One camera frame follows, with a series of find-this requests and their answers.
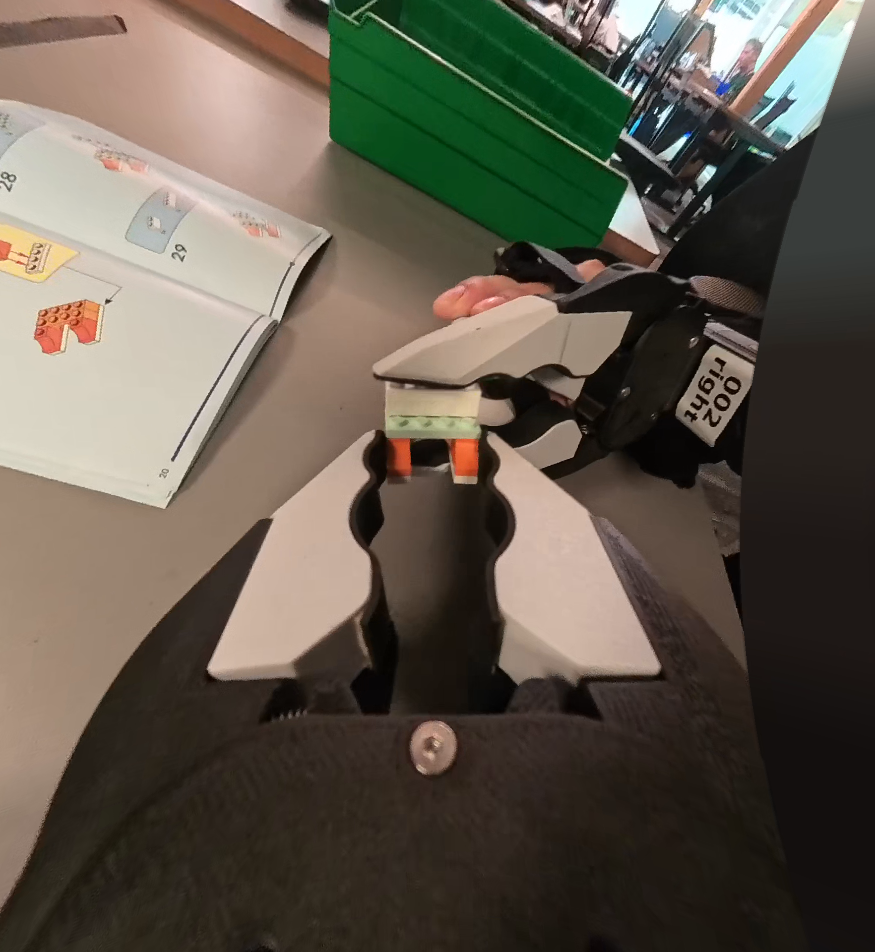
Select small lego assembly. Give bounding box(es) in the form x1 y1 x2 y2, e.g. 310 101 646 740
384 381 483 484

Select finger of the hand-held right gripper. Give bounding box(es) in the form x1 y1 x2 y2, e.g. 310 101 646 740
475 368 610 479
372 295 636 388

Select lego instruction booklet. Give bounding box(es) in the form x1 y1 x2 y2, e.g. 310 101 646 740
0 99 333 510

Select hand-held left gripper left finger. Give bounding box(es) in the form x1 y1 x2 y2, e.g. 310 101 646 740
205 428 397 683

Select person's right hand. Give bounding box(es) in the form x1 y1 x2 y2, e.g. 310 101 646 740
434 274 552 321

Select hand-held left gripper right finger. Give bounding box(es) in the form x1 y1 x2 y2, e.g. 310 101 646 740
481 437 663 683

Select black strap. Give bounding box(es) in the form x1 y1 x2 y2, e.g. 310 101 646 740
0 15 127 55

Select white sheet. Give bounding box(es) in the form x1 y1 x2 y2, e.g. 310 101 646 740
607 180 662 256

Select person's dark torso clothing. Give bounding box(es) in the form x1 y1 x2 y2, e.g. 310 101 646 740
735 0 875 952

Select wooden post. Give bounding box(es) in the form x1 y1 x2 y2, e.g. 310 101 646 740
731 0 829 105

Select green plastic bin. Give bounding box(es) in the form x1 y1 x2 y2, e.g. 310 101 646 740
328 0 630 250

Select background table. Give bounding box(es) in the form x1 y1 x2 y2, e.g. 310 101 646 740
661 78 788 224

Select person's right forearm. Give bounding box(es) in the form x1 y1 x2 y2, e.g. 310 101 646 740
661 134 818 298

